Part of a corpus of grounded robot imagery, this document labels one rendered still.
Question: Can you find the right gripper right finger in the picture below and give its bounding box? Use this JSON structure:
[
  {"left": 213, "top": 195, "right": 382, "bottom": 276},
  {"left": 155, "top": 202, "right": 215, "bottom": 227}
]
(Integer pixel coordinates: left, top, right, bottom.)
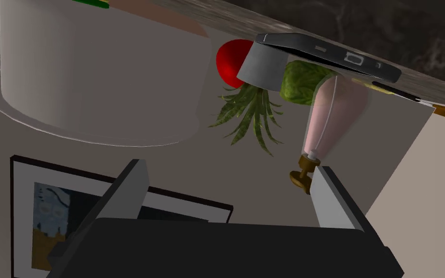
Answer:
[{"left": 309, "top": 166, "right": 388, "bottom": 249}]

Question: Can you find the grey pot with green plant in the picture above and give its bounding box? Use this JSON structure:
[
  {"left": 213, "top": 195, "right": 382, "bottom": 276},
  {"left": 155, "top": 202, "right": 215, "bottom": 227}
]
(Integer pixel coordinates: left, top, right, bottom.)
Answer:
[{"left": 207, "top": 41, "right": 294, "bottom": 157}]

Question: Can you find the white cylindrical container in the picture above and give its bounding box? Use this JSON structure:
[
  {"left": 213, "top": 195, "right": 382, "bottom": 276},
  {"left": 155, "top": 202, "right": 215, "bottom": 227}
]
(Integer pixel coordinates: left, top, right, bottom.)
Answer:
[{"left": 0, "top": 0, "right": 213, "bottom": 148}]

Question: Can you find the green lettuce head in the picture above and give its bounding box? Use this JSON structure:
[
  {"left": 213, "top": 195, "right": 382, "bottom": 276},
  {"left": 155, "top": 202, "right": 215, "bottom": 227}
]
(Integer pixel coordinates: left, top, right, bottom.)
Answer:
[{"left": 279, "top": 59, "right": 339, "bottom": 106}]

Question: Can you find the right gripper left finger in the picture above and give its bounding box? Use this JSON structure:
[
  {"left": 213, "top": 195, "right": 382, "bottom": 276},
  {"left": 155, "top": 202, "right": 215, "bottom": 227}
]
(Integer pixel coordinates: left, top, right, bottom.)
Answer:
[{"left": 48, "top": 158, "right": 150, "bottom": 268}]

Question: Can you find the black and yellow pen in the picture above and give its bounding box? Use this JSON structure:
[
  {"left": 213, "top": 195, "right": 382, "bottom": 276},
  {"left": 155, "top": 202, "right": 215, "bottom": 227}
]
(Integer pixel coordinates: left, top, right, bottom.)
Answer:
[{"left": 351, "top": 77, "right": 421, "bottom": 103}]

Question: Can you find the black smartphone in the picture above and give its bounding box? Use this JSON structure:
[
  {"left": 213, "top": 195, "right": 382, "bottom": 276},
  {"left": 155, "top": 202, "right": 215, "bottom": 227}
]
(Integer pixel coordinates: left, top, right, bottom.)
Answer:
[{"left": 254, "top": 32, "right": 403, "bottom": 84}]

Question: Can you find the black framed wall picture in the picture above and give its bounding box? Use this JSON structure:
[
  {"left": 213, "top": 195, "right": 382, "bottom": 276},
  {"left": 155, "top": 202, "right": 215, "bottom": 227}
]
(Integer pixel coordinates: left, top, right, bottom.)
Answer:
[{"left": 10, "top": 154, "right": 235, "bottom": 278}]

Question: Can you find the pink bottle with brass stopper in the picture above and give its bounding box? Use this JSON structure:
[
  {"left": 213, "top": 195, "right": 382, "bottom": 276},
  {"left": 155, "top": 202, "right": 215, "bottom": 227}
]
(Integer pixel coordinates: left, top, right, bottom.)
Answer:
[{"left": 289, "top": 75, "right": 370, "bottom": 195}]

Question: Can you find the green flat book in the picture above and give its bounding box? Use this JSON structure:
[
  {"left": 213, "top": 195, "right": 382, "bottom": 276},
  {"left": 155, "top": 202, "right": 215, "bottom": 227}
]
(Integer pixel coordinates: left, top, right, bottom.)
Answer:
[{"left": 71, "top": 0, "right": 111, "bottom": 10}]

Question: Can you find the red apple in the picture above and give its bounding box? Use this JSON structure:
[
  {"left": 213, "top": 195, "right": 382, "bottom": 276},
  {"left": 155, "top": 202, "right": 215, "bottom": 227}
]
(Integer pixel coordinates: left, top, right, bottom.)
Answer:
[{"left": 215, "top": 38, "right": 254, "bottom": 89}]

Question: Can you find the wooden table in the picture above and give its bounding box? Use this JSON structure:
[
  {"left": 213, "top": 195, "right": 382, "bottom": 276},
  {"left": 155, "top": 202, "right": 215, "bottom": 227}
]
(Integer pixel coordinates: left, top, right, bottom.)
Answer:
[{"left": 145, "top": 0, "right": 445, "bottom": 113}]

